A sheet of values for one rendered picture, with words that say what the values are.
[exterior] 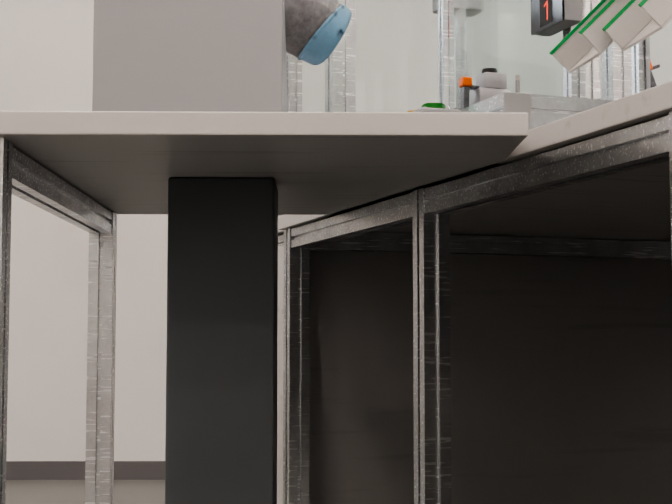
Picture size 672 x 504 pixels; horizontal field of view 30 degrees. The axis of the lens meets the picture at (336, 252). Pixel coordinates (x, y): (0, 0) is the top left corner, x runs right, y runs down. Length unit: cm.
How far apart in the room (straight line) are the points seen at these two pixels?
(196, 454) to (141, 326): 378
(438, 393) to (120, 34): 74
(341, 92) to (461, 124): 162
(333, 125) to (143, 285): 417
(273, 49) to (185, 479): 65
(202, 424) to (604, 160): 73
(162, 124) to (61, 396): 423
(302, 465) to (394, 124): 129
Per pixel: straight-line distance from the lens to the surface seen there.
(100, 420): 237
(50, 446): 573
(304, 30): 213
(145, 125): 154
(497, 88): 237
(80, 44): 586
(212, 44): 192
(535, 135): 166
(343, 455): 276
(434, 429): 200
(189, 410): 188
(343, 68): 316
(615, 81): 349
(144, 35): 193
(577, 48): 196
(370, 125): 152
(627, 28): 183
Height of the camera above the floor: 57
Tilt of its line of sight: 4 degrees up
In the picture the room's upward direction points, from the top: straight up
